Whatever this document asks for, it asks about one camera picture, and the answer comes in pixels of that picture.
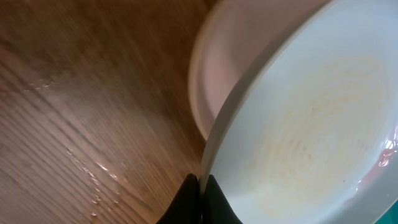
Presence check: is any teal plastic tray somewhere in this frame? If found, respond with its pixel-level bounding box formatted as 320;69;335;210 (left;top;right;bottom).
375;201;398;224

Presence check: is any light blue plate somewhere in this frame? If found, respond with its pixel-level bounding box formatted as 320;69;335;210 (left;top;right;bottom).
200;0;397;223

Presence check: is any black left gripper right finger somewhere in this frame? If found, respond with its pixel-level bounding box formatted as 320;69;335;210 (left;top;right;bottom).
202;175;242;224

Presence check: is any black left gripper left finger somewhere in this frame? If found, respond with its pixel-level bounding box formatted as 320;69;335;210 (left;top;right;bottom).
157;174;201;224

